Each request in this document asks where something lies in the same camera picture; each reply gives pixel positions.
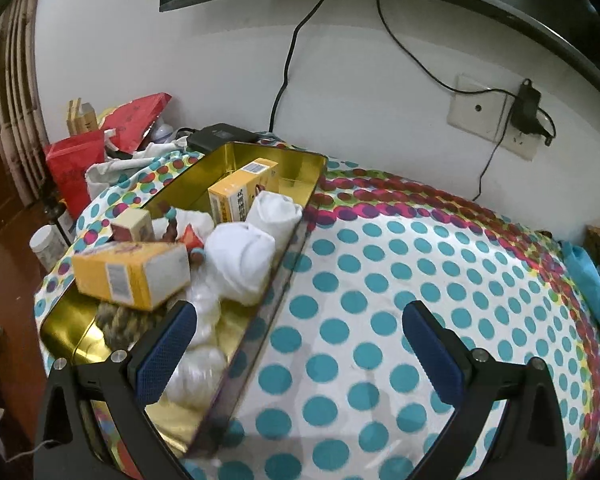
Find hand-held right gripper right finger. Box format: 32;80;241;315
401;300;569;480

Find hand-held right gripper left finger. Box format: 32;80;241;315
34;300;199;480

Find large cotton ball bag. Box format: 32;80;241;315
161;264;233;403

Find yellow barcode box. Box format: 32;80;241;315
72;241;192;312

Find colourful snack packet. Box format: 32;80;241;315
161;207;207;264

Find large white sock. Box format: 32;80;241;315
204;222;277;307

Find yellow banana print box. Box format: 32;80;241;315
207;158;281;225

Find gold tin box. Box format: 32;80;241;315
39;142;329;463

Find polka dot blanket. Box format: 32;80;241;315
34;132;600;480

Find small cream box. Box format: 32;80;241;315
110;208;155;244

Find white plastic jar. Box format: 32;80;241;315
29;225;69;272

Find blue cloth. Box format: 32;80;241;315
559;240;600;343

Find white cloth bag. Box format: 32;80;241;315
84;142;182;202

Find red paper bag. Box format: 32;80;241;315
45;130;107;221

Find black power bank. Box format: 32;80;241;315
187;123;262;154

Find red gift bag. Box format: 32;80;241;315
100;92;174;155

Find small cardboard box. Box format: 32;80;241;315
67;99;99;136

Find black charger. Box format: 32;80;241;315
509;78;542;134

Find woven rope bundle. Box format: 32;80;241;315
96;302;147;352

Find white wall socket plate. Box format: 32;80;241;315
447;74;542;162

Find black charger cable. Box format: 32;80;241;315
375;0;557;202

